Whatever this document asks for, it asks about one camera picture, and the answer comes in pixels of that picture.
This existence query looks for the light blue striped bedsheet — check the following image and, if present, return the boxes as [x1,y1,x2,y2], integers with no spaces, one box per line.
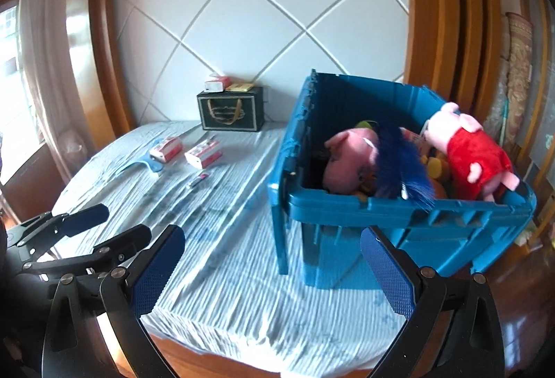
[52,120,417,376]

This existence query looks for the white sheer curtain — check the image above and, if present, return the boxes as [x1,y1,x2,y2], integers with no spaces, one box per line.
[17,0,89,183]

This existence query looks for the small white red box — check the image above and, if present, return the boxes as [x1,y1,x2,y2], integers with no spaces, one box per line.
[204,75,231,94]

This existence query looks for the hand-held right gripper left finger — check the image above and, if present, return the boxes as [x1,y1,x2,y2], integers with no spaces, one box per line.
[41,224,186,378]

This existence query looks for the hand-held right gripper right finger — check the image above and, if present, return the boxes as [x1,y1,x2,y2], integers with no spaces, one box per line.
[360,226,506,378]

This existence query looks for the blue bristle brush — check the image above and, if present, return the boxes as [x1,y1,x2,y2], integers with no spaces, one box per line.
[370,120,436,212]

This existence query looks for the large pink pig plush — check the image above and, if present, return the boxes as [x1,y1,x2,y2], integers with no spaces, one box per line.
[322,127,384,192]

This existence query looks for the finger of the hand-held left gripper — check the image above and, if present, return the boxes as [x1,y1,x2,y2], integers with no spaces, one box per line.
[6,204,110,261]
[22,224,152,277]

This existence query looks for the blue plastic storage bin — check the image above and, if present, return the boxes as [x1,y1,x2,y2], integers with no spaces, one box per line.
[266,68,538,290]

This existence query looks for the dark gift bag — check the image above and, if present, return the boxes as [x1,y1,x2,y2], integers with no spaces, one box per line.
[196,86,266,132]

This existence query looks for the window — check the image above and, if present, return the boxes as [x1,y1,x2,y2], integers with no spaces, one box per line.
[0,0,44,153]

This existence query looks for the rolled patterned tapestry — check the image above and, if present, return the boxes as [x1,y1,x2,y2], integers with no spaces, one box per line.
[483,11,536,157]

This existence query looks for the pink pig plush red dress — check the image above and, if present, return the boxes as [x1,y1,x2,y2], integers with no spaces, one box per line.
[422,101,521,203]

